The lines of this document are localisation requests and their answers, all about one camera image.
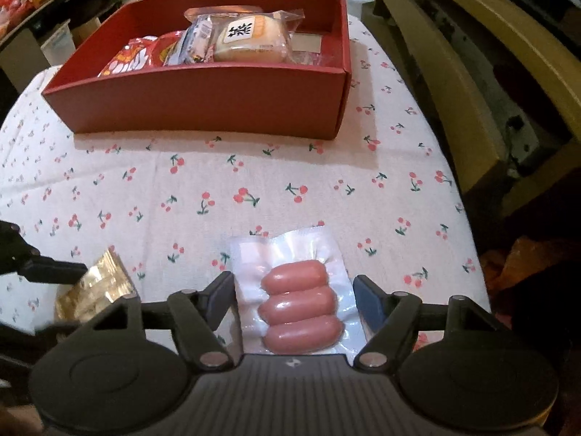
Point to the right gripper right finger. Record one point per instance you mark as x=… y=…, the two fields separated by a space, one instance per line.
x=391 y=318

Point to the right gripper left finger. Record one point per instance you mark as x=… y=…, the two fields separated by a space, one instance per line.
x=196 y=316

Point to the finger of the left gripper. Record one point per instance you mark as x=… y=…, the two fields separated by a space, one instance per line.
x=52 y=344
x=18 y=257

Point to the gold foil snack packet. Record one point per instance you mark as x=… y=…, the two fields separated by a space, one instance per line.
x=105 y=282

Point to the vacuum packed sausages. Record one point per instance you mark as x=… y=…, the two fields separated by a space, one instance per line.
x=294 y=295

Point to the red snack bag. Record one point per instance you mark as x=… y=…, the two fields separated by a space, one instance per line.
x=142 y=53

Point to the white duck gizzard packet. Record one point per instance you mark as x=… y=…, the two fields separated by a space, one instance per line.
x=193 y=45

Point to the round bun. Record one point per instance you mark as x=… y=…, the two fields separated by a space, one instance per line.
x=256 y=37

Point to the orange dried tofu packet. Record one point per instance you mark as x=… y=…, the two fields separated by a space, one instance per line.
x=191 y=14

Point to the cherry print tablecloth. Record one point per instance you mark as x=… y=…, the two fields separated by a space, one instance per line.
x=170 y=204

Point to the cardboard box on floor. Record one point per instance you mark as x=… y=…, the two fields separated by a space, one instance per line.
x=63 y=41

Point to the red cardboard box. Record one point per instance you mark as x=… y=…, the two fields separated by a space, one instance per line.
x=284 y=99

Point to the wooden TV cabinet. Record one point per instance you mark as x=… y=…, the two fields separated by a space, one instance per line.
x=506 y=89

